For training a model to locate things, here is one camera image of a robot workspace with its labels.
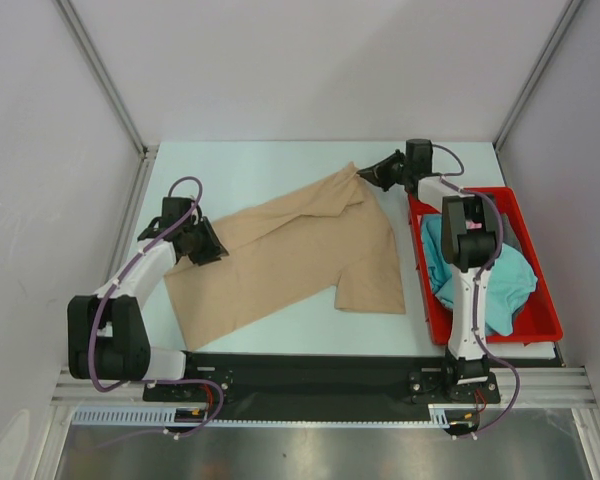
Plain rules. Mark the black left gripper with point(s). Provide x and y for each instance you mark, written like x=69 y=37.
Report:
x=214 y=249

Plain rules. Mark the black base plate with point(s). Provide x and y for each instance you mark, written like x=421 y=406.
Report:
x=354 y=408

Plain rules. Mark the grey t shirt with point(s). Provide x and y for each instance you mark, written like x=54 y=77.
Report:
x=510 y=237

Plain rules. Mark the light blue t shirt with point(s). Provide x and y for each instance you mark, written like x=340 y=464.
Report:
x=439 y=272

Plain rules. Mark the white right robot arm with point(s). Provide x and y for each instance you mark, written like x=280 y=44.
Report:
x=471 y=242

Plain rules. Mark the aluminium frame rail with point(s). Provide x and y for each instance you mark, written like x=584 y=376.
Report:
x=529 y=388

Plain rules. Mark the teal t shirt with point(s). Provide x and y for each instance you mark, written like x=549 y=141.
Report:
x=511 y=283

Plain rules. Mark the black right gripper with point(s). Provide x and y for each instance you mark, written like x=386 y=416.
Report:
x=377 y=173

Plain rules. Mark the white slotted cable duct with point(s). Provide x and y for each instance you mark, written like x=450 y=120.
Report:
x=423 y=416

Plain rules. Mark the aluminium post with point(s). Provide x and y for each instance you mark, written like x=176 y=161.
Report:
x=548 y=52
x=93 y=59

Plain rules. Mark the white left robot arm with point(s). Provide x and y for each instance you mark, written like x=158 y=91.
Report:
x=107 y=339

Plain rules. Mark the beige t shirt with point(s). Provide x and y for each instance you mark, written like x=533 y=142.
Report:
x=331 y=233

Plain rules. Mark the left rear aluminium post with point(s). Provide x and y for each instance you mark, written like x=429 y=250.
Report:
x=93 y=59

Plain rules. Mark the right rear aluminium post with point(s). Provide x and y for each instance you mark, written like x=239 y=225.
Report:
x=548 y=52

